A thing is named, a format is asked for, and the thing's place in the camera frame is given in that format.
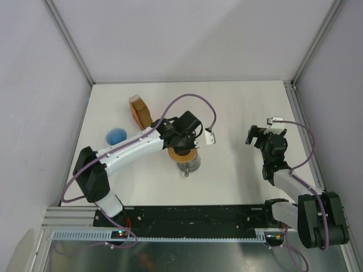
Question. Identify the aluminium frame post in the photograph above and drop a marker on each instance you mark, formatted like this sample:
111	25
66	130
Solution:
318	38
68	40

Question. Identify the grey slotted cable duct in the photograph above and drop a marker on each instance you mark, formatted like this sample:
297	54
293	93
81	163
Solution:
258	236

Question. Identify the wooden ring dripper stand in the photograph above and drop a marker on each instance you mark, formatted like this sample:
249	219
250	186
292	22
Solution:
186	157

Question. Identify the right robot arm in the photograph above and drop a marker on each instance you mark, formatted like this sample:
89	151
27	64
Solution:
315	214

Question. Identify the left aluminium frame post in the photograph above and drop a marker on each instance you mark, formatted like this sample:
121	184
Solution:
68	40

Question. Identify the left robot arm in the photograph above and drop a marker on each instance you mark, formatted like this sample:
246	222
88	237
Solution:
94	168

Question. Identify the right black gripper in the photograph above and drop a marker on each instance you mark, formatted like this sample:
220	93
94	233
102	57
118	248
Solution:
253	132

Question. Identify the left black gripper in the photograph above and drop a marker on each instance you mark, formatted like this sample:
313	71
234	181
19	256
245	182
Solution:
194	135

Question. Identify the blue ribbed dripper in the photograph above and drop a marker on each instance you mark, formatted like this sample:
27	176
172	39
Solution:
115	136

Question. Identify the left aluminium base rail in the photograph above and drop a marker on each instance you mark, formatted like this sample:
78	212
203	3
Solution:
69	217

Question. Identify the right aluminium frame post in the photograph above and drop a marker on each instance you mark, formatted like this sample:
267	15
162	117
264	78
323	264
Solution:
318	38

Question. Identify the glass coffee server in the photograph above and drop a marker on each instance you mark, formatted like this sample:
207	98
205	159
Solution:
190	167

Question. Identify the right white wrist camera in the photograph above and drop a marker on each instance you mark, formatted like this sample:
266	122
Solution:
275	125

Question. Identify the orange coffee filter holder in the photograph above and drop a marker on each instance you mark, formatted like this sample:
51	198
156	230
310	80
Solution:
131	100

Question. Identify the right aluminium side rail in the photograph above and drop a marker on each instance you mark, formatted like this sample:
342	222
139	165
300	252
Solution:
350	251

